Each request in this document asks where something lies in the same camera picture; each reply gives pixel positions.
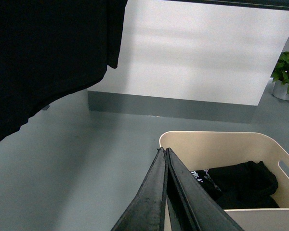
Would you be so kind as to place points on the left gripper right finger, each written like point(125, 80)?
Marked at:
point(190, 208)

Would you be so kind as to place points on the white plant pot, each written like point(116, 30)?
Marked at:
point(280, 91)

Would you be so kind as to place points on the black printed t-shirt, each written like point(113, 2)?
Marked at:
point(246, 185)

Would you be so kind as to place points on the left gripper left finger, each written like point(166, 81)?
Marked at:
point(146, 212)

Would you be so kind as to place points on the beige plastic laundry hamper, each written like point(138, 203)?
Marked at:
point(205, 149)

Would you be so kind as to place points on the green potted plant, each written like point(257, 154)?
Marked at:
point(281, 70)

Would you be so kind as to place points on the hanging black garment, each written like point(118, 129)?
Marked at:
point(52, 48)

